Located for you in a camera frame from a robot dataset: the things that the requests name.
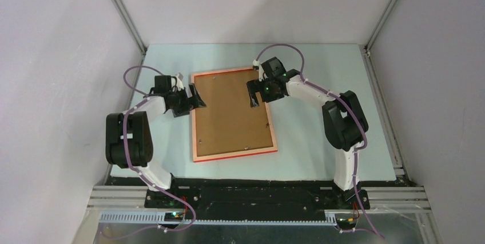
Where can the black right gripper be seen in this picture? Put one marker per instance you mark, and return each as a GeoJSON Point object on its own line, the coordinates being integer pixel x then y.
{"type": "Point", "coordinates": [255, 86]}

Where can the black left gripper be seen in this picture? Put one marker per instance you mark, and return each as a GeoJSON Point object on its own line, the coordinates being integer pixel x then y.
{"type": "Point", "coordinates": [193, 102]}

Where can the brown backing board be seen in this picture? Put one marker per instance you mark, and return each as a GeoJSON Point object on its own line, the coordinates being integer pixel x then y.
{"type": "Point", "coordinates": [231, 113]}

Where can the orange wooden picture frame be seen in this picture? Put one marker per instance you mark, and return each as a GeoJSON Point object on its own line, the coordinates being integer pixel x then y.
{"type": "Point", "coordinates": [235, 155]}

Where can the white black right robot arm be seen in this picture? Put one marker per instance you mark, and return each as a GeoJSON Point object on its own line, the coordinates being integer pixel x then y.
{"type": "Point", "coordinates": [344, 122]}

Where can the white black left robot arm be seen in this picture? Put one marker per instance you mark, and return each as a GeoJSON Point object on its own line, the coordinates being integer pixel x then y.
{"type": "Point", "coordinates": [128, 138]}

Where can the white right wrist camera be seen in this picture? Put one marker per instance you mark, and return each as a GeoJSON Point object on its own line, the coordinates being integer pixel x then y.
{"type": "Point", "coordinates": [258, 67]}

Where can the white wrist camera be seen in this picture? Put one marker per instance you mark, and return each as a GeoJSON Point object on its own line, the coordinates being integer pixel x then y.
{"type": "Point", "coordinates": [177, 83]}
{"type": "Point", "coordinates": [258, 67]}

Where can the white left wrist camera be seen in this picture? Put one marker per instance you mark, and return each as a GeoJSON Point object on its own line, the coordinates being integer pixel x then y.
{"type": "Point", "coordinates": [177, 83]}

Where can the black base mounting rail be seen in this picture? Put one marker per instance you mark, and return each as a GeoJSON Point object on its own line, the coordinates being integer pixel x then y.
{"type": "Point", "coordinates": [256, 200]}

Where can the grey slotted cable duct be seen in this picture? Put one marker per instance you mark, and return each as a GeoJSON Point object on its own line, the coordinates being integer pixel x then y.
{"type": "Point", "coordinates": [164, 218]}

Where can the aluminium corner post left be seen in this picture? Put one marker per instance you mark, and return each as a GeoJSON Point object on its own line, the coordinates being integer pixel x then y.
{"type": "Point", "coordinates": [130, 25]}

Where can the aluminium corner post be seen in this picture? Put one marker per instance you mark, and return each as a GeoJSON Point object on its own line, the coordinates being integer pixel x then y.
{"type": "Point", "coordinates": [389, 8]}
{"type": "Point", "coordinates": [130, 25]}

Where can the aluminium corner post right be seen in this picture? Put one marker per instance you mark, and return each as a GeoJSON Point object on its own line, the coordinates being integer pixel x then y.
{"type": "Point", "coordinates": [389, 8]}

